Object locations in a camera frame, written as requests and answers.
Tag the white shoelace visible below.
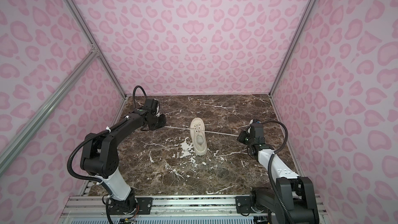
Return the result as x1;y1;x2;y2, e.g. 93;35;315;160
165;126;239;137

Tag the right rear aluminium post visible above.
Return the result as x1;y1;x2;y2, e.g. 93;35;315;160
268;0;319;98

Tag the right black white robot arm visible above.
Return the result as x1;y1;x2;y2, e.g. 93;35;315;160
237;128;320;224

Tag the aluminium post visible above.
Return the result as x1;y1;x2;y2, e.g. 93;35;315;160
268;0;319;98
63;0;127;99

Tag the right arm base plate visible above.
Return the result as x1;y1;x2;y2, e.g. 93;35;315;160
235;196;263;216

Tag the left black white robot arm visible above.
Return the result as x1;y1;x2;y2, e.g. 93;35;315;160
80;110;166;214

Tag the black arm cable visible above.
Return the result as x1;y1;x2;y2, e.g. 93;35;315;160
132;85;148;110
261;120;289;224

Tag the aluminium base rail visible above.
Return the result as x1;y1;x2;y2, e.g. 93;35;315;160
57;194;330;224

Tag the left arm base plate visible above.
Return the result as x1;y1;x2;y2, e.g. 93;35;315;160
108;197;153;215

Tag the cream white sneaker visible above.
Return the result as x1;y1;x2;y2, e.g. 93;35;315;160
190;118;207;156

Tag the left rear aluminium post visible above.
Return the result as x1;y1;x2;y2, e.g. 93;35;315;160
63;0;127;99

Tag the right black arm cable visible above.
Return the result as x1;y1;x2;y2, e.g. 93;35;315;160
261;120;289;224

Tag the left diagonal aluminium strut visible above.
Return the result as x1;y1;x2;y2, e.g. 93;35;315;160
1;48;98;175

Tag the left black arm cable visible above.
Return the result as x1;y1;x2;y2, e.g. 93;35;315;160
132;85;148;110

